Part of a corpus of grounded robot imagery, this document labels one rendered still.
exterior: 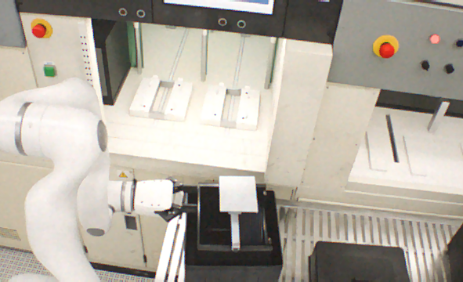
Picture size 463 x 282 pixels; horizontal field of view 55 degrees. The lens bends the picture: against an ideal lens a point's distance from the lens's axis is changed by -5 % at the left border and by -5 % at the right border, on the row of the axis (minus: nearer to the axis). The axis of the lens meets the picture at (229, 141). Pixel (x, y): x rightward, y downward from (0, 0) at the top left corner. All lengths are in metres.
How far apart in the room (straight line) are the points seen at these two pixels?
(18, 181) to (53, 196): 1.13
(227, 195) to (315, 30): 0.49
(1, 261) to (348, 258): 1.74
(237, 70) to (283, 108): 0.72
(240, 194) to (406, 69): 0.57
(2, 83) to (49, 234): 0.82
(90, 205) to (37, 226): 0.27
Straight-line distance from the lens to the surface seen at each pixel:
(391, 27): 1.27
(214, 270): 1.33
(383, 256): 1.52
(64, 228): 0.93
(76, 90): 0.97
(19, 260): 2.55
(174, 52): 2.14
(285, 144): 1.45
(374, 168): 1.72
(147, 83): 1.91
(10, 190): 2.09
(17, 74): 1.59
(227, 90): 1.89
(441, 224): 1.83
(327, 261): 1.46
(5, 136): 0.88
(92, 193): 1.17
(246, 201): 1.25
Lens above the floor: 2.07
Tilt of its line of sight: 45 degrees down
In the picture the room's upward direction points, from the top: 5 degrees clockwise
